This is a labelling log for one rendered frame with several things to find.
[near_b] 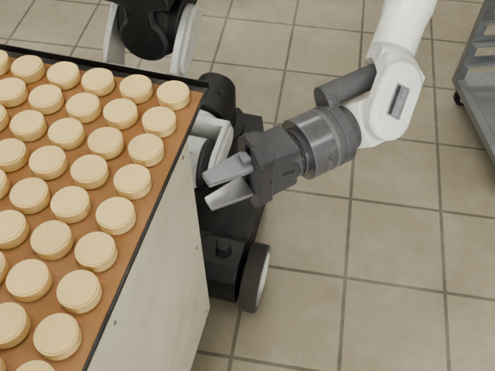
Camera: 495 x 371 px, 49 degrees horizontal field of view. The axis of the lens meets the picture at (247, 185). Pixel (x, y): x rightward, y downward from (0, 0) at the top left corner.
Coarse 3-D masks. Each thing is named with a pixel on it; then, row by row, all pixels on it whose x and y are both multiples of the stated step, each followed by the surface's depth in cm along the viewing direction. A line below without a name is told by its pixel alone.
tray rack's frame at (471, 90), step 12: (480, 72) 199; (492, 72) 199; (456, 84) 198; (468, 84) 196; (480, 84) 196; (492, 84) 196; (468, 96) 192; (480, 96) 192; (492, 96) 192; (468, 108) 190; (480, 108) 189; (492, 108) 189; (480, 120) 185; (492, 120) 185; (480, 132) 183; (492, 132) 182; (492, 144) 179; (492, 156) 177
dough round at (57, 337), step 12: (48, 324) 61; (60, 324) 61; (72, 324) 61; (36, 336) 60; (48, 336) 60; (60, 336) 60; (72, 336) 60; (36, 348) 60; (48, 348) 60; (60, 348) 60; (72, 348) 60
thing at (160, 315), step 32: (192, 192) 105; (160, 224) 87; (192, 224) 110; (160, 256) 91; (192, 256) 116; (128, 288) 78; (160, 288) 95; (192, 288) 122; (128, 320) 81; (160, 320) 100; (192, 320) 130; (96, 352) 71; (128, 352) 84; (160, 352) 104; (192, 352) 138
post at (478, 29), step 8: (488, 0) 171; (488, 8) 173; (480, 16) 176; (480, 24) 178; (472, 32) 183; (480, 32) 181; (472, 40) 183; (472, 48) 186; (464, 56) 190; (456, 72) 197; (464, 72) 195; (456, 80) 198
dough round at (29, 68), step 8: (24, 56) 88; (32, 56) 88; (16, 64) 87; (24, 64) 87; (32, 64) 87; (40, 64) 87; (16, 72) 86; (24, 72) 86; (32, 72) 86; (40, 72) 87; (24, 80) 87; (32, 80) 87
